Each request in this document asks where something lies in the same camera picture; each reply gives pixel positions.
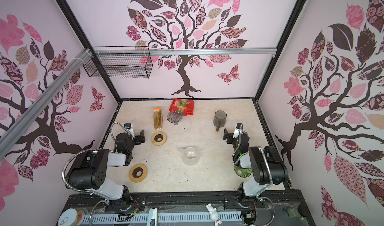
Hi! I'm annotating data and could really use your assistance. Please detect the aluminium bar back wall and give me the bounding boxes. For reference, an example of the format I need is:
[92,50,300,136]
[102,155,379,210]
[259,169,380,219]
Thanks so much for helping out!
[94,48,277,56]

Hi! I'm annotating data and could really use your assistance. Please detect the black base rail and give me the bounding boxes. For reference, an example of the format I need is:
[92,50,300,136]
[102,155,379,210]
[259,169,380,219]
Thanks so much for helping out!
[61,189,310,218]

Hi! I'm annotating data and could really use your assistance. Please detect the aluminium bar left wall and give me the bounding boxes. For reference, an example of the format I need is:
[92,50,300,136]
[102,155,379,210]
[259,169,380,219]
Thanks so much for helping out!
[1,49,91,159]

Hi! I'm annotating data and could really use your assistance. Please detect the white toy figure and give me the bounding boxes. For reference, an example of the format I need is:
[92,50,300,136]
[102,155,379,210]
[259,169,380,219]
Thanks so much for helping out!
[206,204,222,226]

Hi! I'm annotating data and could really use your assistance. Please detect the frosted white glass pitcher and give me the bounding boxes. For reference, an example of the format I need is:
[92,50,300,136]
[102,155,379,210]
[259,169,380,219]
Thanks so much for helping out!
[182,147,200,166]

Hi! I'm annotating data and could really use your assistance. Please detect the coffee filter paper box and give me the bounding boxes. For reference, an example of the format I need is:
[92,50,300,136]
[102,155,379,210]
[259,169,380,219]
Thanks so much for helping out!
[153,108,163,130]

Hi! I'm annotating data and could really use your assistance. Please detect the green glass dripper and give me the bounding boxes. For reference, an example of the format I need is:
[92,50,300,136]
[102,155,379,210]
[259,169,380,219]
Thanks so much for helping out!
[234,165,252,178]

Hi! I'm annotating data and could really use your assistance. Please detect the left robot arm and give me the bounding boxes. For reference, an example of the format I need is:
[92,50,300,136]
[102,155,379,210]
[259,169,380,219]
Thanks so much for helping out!
[62,130,146,204]

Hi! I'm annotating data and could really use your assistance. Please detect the white cable duct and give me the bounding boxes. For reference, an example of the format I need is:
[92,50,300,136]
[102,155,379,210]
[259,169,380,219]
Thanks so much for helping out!
[92,212,243,226]

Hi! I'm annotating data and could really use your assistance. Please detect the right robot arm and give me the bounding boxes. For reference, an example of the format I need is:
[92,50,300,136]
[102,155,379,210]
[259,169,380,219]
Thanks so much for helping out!
[223,129,289,197]

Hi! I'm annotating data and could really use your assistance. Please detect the black wire basket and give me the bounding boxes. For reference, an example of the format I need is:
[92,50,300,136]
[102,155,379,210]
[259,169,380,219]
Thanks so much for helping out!
[83,46,154,79]

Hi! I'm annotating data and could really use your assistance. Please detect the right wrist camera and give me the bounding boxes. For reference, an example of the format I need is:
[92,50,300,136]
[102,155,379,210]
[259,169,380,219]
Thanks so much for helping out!
[233,123,244,138]

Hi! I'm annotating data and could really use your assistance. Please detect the red snack bag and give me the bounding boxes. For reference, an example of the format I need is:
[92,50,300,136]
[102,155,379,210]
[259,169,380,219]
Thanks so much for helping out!
[169,99,195,116]

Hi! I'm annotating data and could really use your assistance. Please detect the aluminium bar wall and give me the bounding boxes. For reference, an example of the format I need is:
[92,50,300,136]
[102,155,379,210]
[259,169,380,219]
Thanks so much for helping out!
[94,48,277,56]
[1,49,91,159]

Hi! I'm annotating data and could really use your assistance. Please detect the grey glass pitcher wooden handle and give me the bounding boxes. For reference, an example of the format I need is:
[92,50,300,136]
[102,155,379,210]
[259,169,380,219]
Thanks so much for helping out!
[213,110,227,132]

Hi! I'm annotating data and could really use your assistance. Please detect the wooden dripper ring stand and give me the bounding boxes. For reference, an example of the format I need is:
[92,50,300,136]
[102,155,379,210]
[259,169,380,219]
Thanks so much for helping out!
[151,132,167,146]

